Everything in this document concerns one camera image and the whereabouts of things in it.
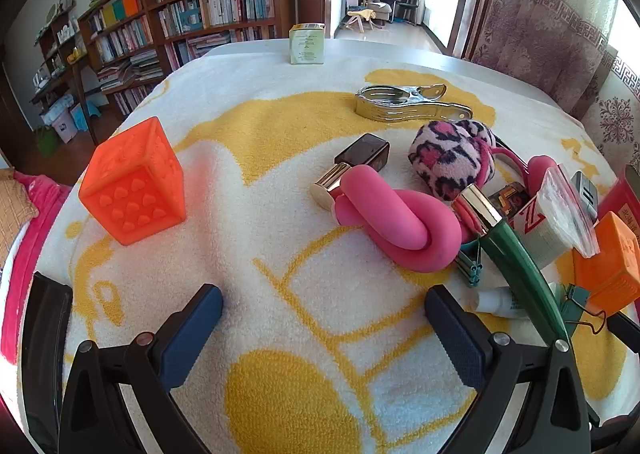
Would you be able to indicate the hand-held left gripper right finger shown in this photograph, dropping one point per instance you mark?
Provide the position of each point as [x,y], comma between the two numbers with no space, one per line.
[455,334]

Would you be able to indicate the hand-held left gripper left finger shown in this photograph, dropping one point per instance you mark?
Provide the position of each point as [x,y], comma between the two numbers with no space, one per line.
[192,334]

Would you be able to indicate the white green ointment tube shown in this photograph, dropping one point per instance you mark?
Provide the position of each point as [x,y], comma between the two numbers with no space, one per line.
[495,303]

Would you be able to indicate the green tube with gold cap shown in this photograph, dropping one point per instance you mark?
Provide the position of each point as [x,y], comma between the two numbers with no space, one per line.
[515,264]

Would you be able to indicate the pink foam twist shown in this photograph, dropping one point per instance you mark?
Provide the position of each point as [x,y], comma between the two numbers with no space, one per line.
[400,219]

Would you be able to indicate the orange cube with hearts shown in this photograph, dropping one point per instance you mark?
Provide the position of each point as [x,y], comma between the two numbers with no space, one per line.
[135,194]

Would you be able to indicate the orange cube with duck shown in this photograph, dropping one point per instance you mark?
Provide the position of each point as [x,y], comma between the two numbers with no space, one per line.
[612,264]

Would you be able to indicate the grey metal box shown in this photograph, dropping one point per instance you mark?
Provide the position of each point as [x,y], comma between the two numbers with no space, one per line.
[586,194]

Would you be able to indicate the red container box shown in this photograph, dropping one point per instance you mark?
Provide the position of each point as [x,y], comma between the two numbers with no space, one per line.
[625,201]

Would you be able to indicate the teal binder clip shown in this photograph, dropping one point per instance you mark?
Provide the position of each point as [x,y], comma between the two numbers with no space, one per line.
[470,266]
[572,304]

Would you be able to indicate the white yellow fleece blanket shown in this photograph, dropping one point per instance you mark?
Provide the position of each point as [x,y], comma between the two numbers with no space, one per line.
[280,244]

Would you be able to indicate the white carton with red print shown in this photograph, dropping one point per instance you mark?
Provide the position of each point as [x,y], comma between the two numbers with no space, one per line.
[542,234]

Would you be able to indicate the black curved panel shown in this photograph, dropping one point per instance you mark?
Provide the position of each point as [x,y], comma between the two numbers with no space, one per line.
[45,334]

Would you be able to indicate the leopard print plush toy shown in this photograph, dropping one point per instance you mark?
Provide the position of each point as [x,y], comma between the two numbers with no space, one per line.
[445,159]

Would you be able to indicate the pink cloth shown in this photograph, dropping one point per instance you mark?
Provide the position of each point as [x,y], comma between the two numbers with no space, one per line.
[30,244]

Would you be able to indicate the brown bottle with gold cap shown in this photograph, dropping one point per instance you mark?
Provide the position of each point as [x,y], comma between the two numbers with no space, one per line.
[362,154]

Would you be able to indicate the large silver metal clip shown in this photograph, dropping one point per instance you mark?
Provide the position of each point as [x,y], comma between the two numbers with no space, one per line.
[395,104]

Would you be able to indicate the light blue stool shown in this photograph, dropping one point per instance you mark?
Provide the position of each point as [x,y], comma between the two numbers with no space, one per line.
[87,116]

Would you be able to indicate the green bag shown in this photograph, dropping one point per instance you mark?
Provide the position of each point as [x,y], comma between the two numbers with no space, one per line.
[46,141]

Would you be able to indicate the white storage bin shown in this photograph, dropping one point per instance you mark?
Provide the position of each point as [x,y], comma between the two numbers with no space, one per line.
[62,121]

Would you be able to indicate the small wooden shelf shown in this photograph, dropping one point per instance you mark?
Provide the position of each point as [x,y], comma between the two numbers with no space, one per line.
[60,59]

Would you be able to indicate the green tin box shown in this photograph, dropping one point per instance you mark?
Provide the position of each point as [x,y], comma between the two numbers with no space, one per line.
[306,46]

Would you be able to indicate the patterned purple white curtain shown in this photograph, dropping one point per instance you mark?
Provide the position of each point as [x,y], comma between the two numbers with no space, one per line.
[545,34]

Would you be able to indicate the stool with yellow cloth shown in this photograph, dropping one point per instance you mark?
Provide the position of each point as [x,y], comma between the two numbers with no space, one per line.
[361,16]

